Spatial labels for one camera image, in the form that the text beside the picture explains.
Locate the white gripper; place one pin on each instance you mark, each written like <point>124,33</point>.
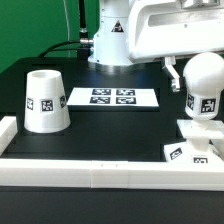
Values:
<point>168,28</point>

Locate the white lamp bulb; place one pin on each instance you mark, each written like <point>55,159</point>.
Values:
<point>204,76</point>

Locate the white lamp base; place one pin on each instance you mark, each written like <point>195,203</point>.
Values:
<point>197,147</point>

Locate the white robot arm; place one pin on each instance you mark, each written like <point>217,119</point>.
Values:
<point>110,41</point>

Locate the white lamp shade cone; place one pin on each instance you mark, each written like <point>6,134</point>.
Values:
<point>46,108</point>

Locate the white marker sheet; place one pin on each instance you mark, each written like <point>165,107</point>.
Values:
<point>113,97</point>

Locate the white front fence wall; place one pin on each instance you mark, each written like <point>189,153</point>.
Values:
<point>110,174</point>

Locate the white fence wall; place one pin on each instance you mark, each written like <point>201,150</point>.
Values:
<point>110,174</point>
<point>8,130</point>

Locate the white left fence wall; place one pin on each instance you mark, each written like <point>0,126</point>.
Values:
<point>8,130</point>

